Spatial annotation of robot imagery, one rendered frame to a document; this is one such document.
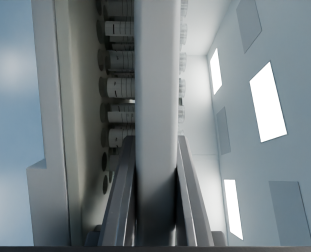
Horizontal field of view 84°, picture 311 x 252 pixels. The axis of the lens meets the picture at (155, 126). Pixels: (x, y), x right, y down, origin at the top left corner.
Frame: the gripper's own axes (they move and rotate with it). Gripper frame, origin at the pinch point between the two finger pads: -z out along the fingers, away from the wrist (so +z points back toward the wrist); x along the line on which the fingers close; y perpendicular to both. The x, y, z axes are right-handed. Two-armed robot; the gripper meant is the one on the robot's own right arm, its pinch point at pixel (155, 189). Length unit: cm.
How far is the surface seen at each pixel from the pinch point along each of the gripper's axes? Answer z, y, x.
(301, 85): -192, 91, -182
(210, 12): -507, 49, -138
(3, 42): -124, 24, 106
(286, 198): -112, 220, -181
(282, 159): -152, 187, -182
